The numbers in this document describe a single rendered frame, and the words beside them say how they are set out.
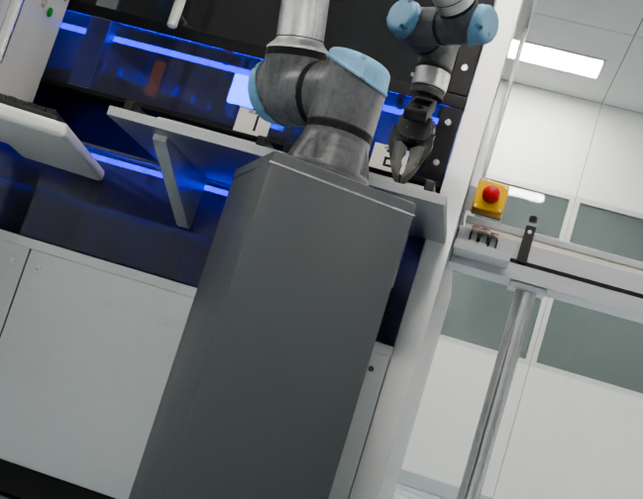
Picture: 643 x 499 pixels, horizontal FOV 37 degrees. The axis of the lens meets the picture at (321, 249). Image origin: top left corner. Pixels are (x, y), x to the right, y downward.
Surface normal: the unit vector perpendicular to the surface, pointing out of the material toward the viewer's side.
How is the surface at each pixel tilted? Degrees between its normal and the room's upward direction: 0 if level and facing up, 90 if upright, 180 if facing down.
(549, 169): 90
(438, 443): 90
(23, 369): 90
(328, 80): 90
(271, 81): 104
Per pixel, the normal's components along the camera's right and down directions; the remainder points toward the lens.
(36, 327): -0.13, -0.18
